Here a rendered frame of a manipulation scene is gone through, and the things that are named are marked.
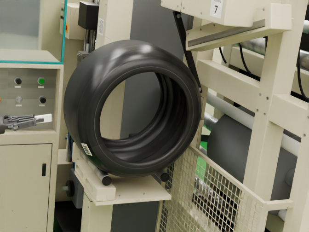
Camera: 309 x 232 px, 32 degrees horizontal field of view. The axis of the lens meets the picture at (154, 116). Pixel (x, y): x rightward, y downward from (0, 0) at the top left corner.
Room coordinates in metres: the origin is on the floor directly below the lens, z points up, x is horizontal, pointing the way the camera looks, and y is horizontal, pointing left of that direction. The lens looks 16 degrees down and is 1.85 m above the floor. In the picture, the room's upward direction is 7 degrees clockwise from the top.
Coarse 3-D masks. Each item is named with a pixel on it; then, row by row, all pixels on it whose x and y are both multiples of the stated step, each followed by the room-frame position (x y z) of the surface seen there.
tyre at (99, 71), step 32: (96, 64) 2.20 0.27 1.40; (128, 64) 2.17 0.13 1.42; (160, 64) 2.23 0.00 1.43; (64, 96) 2.30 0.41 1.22; (96, 96) 2.12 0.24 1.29; (160, 96) 2.58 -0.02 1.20; (192, 96) 2.30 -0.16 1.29; (96, 128) 2.12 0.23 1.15; (160, 128) 2.55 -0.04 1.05; (192, 128) 2.31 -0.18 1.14; (96, 160) 2.15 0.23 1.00; (128, 160) 2.42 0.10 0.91; (160, 160) 2.25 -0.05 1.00
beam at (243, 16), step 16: (176, 0) 2.47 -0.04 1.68; (192, 0) 2.33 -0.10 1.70; (208, 0) 2.20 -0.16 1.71; (224, 0) 2.09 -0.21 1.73; (240, 0) 2.10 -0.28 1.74; (256, 0) 2.13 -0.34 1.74; (272, 0) 2.16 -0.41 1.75; (208, 16) 2.19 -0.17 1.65; (224, 16) 2.08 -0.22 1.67; (240, 16) 2.10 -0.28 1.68
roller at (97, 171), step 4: (84, 156) 2.42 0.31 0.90; (88, 160) 2.36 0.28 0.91; (88, 164) 2.36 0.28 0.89; (92, 164) 2.31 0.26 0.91; (92, 168) 2.29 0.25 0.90; (96, 168) 2.26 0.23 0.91; (96, 172) 2.24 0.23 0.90; (100, 172) 2.22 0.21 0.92; (104, 172) 2.21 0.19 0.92; (100, 176) 2.19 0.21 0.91; (104, 176) 2.17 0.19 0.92; (108, 176) 2.17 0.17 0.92; (100, 180) 2.19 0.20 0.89; (104, 180) 2.16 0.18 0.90; (108, 180) 2.17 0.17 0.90; (104, 184) 2.16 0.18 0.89; (108, 184) 2.17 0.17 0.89
